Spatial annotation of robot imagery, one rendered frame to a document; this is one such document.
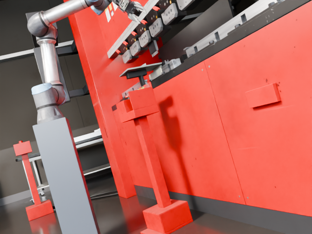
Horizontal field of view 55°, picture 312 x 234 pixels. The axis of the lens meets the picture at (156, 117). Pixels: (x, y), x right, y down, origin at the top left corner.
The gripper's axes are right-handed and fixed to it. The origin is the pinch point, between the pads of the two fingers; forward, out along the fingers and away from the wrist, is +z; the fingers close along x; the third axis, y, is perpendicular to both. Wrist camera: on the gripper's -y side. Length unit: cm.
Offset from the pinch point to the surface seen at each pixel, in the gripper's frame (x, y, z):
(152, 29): -6.4, -28.6, -12.3
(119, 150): -124, -78, -10
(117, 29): -31, -55, -66
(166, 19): 5.2, -19.3, 0.2
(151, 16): 0.0, -26.4, -17.3
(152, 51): -21.0, -40.8, -11.5
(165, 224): -78, -2, 86
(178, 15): 11.5, -16.6, 7.9
